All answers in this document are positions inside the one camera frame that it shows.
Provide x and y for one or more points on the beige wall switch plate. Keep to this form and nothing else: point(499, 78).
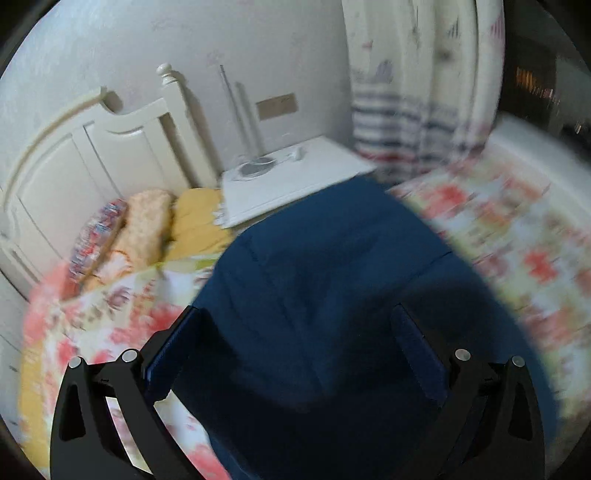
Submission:
point(276, 106)

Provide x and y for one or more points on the grey round object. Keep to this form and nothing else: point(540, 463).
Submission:
point(255, 167)

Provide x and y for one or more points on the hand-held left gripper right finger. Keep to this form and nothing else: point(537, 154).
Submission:
point(418, 350)

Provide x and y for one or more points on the colourful patterned pillow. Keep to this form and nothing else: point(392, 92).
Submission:
point(99, 235)

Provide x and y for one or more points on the dark window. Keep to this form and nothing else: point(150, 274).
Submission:
point(540, 55)

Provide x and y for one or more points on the white wooden headboard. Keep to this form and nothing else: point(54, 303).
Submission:
point(69, 175)

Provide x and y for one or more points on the small white object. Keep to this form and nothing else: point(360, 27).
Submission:
point(298, 153)

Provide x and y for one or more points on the dark blue quilted jacket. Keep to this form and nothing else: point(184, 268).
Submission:
point(323, 277)

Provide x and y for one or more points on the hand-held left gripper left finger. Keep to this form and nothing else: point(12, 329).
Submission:
point(173, 350)

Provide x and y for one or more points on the white striped curtain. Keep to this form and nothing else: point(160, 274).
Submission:
point(392, 115)

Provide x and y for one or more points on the white nightstand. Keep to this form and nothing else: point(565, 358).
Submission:
point(300, 189)

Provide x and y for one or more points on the white upright pole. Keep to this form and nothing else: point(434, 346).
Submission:
point(249, 124)

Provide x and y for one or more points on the yellow pillow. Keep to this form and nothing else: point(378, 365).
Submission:
point(196, 221)

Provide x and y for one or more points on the floral bed sheet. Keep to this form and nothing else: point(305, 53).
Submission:
point(508, 230)

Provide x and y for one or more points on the cream textured pillow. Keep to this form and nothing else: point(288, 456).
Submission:
point(143, 221)

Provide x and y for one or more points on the white window ledge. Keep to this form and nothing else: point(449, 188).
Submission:
point(535, 138)

